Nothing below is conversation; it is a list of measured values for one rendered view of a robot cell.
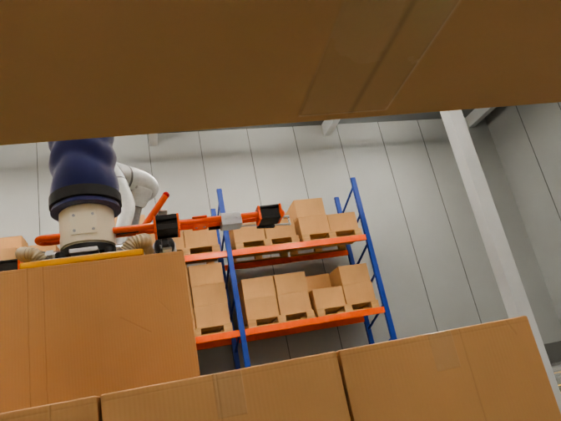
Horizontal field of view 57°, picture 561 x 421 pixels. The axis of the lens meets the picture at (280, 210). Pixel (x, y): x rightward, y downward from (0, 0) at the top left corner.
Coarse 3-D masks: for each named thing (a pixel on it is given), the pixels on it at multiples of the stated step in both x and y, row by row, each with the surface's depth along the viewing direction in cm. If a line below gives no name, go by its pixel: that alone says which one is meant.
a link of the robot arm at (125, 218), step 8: (120, 176) 228; (120, 184) 225; (128, 184) 230; (120, 192) 222; (128, 192) 223; (128, 200) 220; (128, 208) 217; (120, 216) 214; (128, 216) 215; (120, 224) 212; (128, 224) 213; (120, 240) 207
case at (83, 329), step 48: (0, 288) 139; (48, 288) 142; (96, 288) 144; (144, 288) 148; (0, 336) 135; (48, 336) 137; (96, 336) 140; (144, 336) 143; (192, 336) 146; (0, 384) 131; (48, 384) 133; (96, 384) 136; (144, 384) 138
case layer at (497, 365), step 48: (432, 336) 95; (480, 336) 97; (528, 336) 99; (192, 384) 84; (240, 384) 85; (288, 384) 87; (336, 384) 88; (384, 384) 90; (432, 384) 92; (480, 384) 94; (528, 384) 96
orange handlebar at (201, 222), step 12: (192, 216) 172; (204, 216) 173; (216, 216) 174; (252, 216) 177; (120, 228) 166; (132, 228) 167; (144, 228) 168; (180, 228) 174; (192, 228) 176; (204, 228) 176; (36, 240) 161; (48, 240) 161
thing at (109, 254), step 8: (104, 248) 156; (112, 248) 156; (56, 256) 152; (64, 256) 153; (72, 256) 150; (80, 256) 149; (88, 256) 150; (96, 256) 150; (104, 256) 151; (112, 256) 151; (120, 256) 152; (24, 264) 146; (32, 264) 146; (40, 264) 146; (48, 264) 147; (56, 264) 147
